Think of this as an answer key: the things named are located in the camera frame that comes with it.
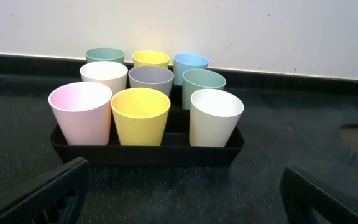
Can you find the black tray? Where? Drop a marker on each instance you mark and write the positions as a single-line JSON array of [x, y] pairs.
[[148, 155]]

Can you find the yellow cup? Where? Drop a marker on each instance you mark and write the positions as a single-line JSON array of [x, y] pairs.
[[140, 124], [151, 58]]

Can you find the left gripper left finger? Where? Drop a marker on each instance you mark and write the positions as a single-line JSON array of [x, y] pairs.
[[42, 196]]

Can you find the grey cup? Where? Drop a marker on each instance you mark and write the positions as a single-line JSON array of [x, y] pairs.
[[151, 77]]

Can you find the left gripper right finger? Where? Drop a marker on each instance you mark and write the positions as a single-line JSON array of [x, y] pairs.
[[315, 199]]

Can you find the white cup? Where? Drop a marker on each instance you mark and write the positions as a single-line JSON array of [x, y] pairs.
[[213, 124], [104, 73]]

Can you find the blue cup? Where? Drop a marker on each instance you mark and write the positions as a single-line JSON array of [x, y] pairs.
[[186, 62]]

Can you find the green cup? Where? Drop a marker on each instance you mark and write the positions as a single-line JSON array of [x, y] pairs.
[[200, 82], [104, 54]]

